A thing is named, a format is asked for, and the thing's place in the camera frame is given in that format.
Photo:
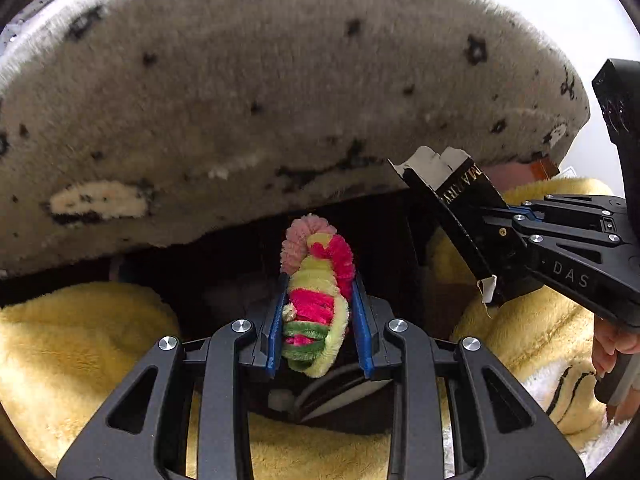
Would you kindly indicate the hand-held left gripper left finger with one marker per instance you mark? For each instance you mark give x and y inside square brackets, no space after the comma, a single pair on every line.
[272,345]

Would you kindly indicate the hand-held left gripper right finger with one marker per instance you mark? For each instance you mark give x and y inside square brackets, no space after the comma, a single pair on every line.
[362,340]

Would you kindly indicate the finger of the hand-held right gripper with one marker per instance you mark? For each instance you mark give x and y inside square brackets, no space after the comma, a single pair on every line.
[565,212]
[575,275]

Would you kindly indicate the pink green yellow chenille bundle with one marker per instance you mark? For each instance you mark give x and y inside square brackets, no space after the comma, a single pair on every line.
[315,305]

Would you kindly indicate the black cardboard box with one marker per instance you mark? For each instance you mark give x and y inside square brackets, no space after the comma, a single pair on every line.
[450,210]

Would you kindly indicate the person's right hand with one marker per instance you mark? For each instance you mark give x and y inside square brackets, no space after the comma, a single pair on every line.
[605,347]

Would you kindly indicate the orange flat object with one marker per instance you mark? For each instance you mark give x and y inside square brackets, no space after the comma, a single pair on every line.
[545,167]

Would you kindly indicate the yellow fleece clothing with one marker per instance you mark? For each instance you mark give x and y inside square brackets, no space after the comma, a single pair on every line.
[75,340]

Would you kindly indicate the grey printed blanket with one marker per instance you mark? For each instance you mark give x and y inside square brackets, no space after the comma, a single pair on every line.
[250,85]

